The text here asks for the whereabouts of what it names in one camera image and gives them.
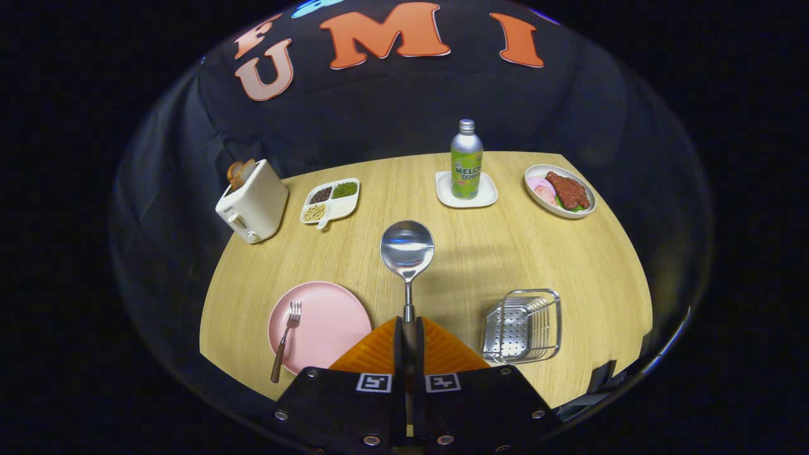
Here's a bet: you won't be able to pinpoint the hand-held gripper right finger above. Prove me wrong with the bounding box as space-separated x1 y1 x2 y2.
414 316 562 455

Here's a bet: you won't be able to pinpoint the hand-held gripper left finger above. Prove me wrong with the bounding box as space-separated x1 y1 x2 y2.
262 316 408 455

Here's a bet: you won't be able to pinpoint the metal spoon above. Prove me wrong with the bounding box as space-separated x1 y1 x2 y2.
380 220 435 437

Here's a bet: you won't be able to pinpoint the wooden-handled metal fork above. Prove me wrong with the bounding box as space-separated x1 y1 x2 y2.
271 301 303 384

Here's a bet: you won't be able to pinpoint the pink round plate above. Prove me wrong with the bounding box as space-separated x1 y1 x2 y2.
268 281 373 376

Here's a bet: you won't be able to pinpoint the white divided dish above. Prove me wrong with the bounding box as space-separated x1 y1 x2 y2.
300 178 361 230

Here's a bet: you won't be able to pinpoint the white square coaster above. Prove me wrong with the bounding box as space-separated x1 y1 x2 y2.
435 171 499 209

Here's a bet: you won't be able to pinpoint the green soda bottle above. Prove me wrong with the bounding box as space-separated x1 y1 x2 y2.
451 119 484 200

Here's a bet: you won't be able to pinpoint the pink ham slices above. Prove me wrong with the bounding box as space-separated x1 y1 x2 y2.
528 176 558 206

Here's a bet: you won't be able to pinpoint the white toaster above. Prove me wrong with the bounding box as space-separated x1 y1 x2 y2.
216 159 289 245

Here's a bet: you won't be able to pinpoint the white oval food plate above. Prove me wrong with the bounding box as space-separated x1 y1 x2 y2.
525 164 597 219

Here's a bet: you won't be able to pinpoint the red-brown meat piece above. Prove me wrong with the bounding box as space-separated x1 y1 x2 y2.
545 171 591 211

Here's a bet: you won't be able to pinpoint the metal wire basket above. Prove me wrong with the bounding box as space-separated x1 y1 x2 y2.
482 289 563 365

